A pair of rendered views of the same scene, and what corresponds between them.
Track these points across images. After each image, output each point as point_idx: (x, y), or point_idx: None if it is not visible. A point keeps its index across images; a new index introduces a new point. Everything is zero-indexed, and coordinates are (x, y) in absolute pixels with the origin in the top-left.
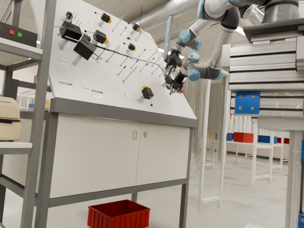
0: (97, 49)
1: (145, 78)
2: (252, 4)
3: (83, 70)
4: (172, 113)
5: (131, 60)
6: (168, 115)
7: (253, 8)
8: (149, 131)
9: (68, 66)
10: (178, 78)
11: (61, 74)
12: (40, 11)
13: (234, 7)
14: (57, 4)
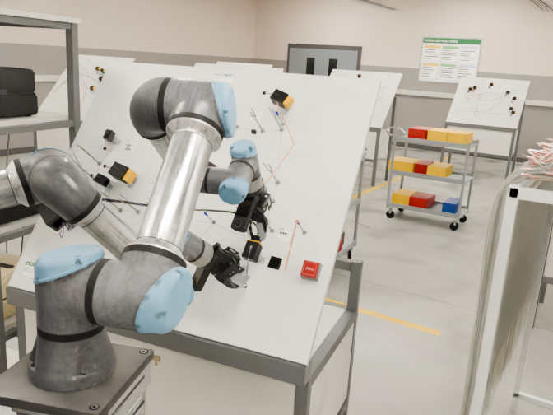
0: (140, 185)
1: (215, 240)
2: (167, 123)
3: (77, 237)
4: (217, 334)
5: (211, 196)
6: (201, 337)
7: (170, 136)
8: (165, 356)
9: (58, 234)
10: (198, 268)
11: (37, 249)
12: (84, 136)
13: (33, 184)
14: (126, 106)
